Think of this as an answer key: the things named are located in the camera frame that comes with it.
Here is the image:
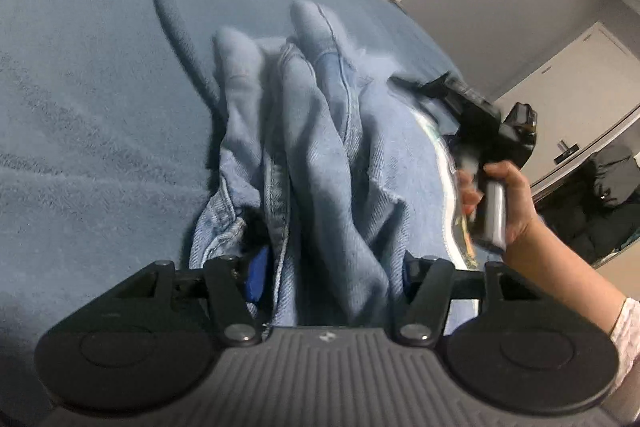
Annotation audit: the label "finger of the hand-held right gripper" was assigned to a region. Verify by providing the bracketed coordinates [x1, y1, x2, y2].
[389, 75, 452, 104]

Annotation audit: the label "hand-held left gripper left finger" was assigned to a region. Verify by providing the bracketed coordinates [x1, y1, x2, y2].
[116, 247, 274, 349]

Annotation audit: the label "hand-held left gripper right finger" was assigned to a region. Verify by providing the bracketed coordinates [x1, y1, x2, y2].
[392, 252, 544, 349]

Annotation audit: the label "light blue denim jeans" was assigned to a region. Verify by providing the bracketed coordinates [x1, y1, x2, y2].
[207, 0, 481, 329]

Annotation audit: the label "person's right forearm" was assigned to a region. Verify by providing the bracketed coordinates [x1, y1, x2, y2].
[502, 219, 640, 390]

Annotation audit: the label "black clothes pile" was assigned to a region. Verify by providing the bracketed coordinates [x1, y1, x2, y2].
[535, 143, 640, 269]

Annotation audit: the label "person's right hand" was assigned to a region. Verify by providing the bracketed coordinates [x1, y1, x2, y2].
[457, 160, 544, 254]

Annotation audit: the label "white printed cloth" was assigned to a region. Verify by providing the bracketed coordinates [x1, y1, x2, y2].
[412, 104, 478, 270]

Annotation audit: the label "white door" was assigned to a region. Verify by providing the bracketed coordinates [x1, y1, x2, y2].
[491, 22, 640, 188]

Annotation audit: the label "blue fleece blanket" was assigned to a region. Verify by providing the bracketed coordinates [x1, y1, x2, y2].
[0, 0, 483, 427]

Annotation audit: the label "metal door handle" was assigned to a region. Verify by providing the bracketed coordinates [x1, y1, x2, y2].
[556, 139, 582, 164]

